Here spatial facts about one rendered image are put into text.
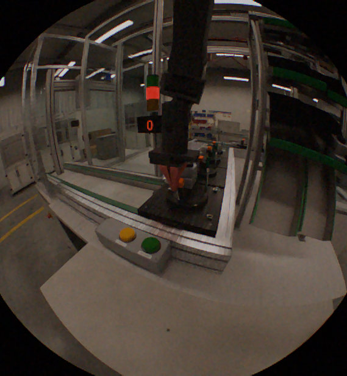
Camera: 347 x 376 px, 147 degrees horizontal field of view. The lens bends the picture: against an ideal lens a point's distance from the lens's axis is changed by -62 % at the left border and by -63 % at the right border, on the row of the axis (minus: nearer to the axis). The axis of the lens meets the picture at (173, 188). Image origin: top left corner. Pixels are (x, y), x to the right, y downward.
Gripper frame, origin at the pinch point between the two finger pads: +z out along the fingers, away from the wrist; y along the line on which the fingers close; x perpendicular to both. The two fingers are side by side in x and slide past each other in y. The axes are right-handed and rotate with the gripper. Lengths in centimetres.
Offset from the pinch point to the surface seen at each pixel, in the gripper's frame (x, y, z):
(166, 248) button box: 10.4, -2.4, 10.3
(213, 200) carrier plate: -12.0, -9.5, 8.9
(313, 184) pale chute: -11.1, -42.6, -4.9
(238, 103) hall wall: -1058, -73, -192
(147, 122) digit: -19.4, 19.6, -15.0
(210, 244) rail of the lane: 5.3, -11.8, 10.6
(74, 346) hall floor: 89, 46, 107
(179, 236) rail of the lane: 5.3, -3.9, 10.7
